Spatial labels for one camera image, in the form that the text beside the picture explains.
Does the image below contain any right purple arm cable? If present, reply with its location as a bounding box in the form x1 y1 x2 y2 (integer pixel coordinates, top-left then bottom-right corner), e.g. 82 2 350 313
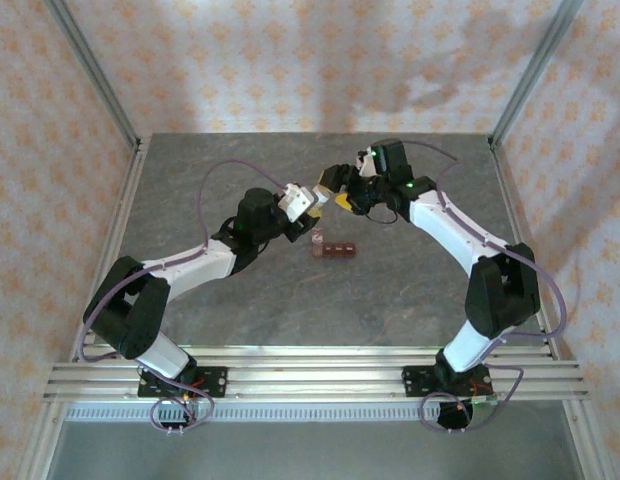
404 139 569 435

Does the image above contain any grey metal shelf sheet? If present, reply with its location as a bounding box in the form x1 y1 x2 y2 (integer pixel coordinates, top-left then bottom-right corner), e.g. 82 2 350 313
44 419 586 480

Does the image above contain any aluminium frame leg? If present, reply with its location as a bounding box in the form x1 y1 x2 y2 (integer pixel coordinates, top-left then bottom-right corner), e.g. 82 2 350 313
562 399 609 480
17 399 66 480

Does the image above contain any brown chocolate bar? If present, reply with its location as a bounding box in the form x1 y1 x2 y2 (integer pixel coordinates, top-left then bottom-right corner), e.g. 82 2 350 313
311 227 358 260

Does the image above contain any patterned fabric backdrop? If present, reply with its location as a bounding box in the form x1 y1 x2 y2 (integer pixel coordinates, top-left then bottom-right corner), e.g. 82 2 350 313
0 0 620 480

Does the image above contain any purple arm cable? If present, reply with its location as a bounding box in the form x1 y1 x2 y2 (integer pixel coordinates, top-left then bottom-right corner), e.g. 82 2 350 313
75 158 290 435
404 139 569 435

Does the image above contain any aluminium side rail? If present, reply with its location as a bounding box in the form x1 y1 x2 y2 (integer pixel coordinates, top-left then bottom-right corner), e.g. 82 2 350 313
72 137 152 359
489 137 561 359

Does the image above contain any aluminium base beam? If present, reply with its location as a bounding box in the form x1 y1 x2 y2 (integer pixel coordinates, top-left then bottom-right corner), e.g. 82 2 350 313
42 362 590 404

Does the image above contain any aluminium table edge rail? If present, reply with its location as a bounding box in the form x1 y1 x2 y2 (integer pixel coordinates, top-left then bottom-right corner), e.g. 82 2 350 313
72 343 561 362

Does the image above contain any grey slotted cable duct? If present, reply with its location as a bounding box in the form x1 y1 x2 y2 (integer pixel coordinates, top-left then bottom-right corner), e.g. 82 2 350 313
64 404 566 422

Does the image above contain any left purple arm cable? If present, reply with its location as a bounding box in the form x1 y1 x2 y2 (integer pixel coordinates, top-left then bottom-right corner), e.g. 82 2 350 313
75 158 290 435

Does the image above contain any aluminium frame post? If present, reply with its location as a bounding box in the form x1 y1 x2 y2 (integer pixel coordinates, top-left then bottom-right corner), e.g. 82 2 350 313
489 0 586 149
44 0 144 151

